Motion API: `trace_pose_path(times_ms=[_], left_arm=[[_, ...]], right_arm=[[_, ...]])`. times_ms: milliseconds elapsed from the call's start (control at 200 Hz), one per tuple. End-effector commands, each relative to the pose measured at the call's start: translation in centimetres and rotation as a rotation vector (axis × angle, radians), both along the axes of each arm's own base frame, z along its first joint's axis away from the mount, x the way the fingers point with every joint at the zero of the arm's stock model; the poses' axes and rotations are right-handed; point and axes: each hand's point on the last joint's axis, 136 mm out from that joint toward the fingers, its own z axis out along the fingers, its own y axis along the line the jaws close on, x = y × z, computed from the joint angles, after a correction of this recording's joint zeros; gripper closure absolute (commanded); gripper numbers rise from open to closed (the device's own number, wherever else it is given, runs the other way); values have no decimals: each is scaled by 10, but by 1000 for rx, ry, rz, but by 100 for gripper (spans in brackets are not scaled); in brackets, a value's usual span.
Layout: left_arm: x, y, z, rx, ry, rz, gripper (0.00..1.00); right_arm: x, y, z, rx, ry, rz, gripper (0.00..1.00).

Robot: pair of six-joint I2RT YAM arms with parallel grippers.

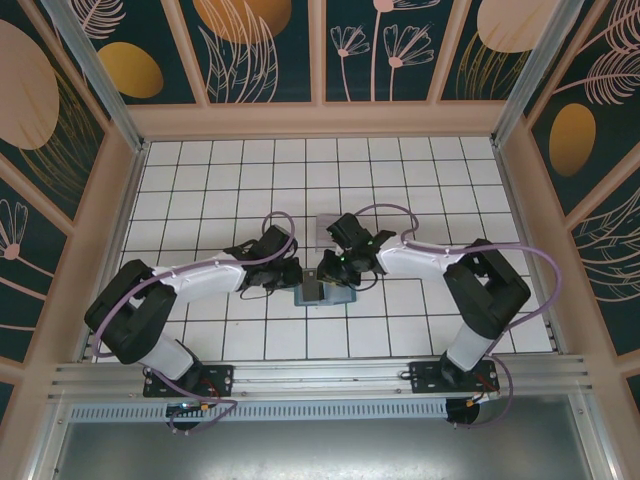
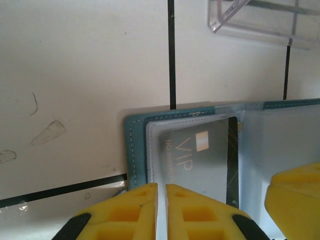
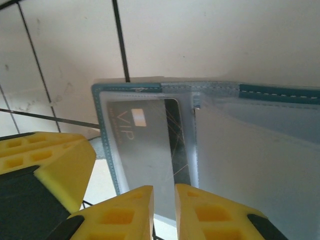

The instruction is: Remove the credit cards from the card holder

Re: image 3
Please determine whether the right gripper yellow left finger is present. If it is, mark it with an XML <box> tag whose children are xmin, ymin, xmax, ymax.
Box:
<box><xmin>53</xmin><ymin>184</ymin><xmax>155</xmax><ymax>240</ymax></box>

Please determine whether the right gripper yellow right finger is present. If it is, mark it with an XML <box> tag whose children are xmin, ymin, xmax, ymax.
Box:
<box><xmin>174</xmin><ymin>183</ymin><xmax>289</xmax><ymax>240</ymax></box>

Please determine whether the black VIP credit card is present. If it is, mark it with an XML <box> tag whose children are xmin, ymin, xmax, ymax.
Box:
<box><xmin>106</xmin><ymin>98</ymin><xmax>193</xmax><ymax>201</ymax></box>

